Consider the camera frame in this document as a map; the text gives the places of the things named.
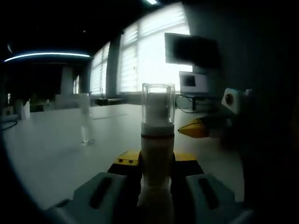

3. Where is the white pump bottle red label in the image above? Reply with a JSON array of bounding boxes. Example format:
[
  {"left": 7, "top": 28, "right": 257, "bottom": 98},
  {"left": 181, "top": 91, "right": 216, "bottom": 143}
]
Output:
[{"left": 136, "top": 92, "right": 176, "bottom": 224}]

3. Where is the large clear pump cover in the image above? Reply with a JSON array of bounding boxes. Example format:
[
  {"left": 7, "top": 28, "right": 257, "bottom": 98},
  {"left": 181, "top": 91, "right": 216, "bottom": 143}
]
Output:
[{"left": 142, "top": 83, "right": 176, "bottom": 124}]

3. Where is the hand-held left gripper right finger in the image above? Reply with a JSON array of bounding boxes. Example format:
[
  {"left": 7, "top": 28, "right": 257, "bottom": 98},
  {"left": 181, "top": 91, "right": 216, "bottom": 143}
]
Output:
[{"left": 171, "top": 151, "right": 261, "bottom": 224}]

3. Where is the short ceiling light strip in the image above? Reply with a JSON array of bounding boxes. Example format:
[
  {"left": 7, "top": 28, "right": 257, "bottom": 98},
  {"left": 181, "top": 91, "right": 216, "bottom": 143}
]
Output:
[{"left": 4, "top": 52, "right": 91, "bottom": 63}]

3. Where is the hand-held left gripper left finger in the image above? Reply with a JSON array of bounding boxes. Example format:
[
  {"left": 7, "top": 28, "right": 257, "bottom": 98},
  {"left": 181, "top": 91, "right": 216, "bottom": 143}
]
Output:
[{"left": 45, "top": 150, "right": 142, "bottom": 224}]

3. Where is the white low cabinet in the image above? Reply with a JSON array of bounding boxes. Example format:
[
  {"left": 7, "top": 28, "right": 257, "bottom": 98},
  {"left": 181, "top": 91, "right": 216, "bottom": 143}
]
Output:
[{"left": 55, "top": 93, "right": 82, "bottom": 109}]

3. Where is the black wall monitor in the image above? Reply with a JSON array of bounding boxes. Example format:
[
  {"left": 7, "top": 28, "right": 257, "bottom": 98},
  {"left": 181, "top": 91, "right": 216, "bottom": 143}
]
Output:
[{"left": 164, "top": 32, "right": 219, "bottom": 68}]

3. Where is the clear glass pump bottle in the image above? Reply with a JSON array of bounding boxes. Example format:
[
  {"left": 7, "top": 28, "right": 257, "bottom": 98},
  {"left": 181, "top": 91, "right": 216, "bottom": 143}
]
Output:
[{"left": 78, "top": 93, "right": 96, "bottom": 145}]

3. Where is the white square pillar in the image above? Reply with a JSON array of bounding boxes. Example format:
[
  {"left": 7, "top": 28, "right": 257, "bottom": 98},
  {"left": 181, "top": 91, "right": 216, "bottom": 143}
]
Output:
[{"left": 61, "top": 69, "right": 73, "bottom": 95}]

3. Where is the long black table cable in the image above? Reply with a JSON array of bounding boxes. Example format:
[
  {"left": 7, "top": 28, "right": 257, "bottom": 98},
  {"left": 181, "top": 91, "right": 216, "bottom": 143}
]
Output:
[{"left": 0, "top": 120, "right": 18, "bottom": 131}]

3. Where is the small clear pump cover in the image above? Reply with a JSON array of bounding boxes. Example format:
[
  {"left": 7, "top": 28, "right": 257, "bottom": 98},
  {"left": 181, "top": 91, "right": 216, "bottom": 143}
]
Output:
[{"left": 79, "top": 93, "right": 91, "bottom": 110}]

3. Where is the open laptop on stand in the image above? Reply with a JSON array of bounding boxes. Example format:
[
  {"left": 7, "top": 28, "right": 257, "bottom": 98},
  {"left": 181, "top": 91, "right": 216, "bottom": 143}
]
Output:
[{"left": 179, "top": 71, "right": 210, "bottom": 94}]

